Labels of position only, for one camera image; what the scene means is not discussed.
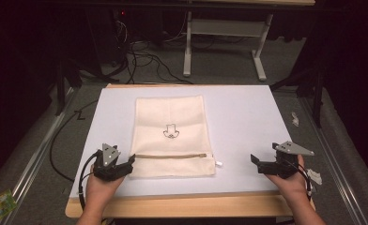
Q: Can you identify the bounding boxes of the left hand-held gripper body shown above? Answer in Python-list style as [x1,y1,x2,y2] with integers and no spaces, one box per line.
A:
[92,142,134,182]

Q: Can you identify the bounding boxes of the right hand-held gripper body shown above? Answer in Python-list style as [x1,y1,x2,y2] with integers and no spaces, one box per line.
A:
[257,141,315,180]

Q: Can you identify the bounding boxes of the cream zippered cloth bag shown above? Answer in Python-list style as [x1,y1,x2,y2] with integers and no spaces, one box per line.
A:
[128,95,218,179]

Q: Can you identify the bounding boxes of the person's right hand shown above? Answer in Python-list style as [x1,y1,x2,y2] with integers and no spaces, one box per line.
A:
[265,154,309,204]

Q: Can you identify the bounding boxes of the person's left hand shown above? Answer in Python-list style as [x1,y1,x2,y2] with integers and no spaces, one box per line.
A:
[85,164,126,214]

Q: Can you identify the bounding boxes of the white mat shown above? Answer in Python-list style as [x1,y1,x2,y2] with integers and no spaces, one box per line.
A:
[69,84,294,199]

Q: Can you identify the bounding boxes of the black stand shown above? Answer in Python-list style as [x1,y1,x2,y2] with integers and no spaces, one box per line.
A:
[269,65,326,128]
[54,59,111,116]

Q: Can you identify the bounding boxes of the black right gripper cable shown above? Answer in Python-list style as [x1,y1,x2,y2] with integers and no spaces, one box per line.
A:
[282,157,313,201]

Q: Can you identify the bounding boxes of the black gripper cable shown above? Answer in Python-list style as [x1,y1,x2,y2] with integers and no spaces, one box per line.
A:
[77,150,102,211]
[282,157,313,201]

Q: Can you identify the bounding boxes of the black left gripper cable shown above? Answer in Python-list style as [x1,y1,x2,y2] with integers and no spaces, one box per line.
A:
[77,150,102,211]

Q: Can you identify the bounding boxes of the metal floor rail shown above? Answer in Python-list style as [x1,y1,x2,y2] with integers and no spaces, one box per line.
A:
[0,87,77,225]
[299,97,368,225]

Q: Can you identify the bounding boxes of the black floor cable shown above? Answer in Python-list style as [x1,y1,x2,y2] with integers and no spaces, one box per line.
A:
[49,99,100,183]

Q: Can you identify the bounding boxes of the black floor cables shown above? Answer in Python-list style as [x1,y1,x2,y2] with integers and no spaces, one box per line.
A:
[110,18,194,85]

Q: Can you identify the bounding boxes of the white desk frame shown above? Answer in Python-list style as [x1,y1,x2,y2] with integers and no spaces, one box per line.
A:
[182,10,274,83]

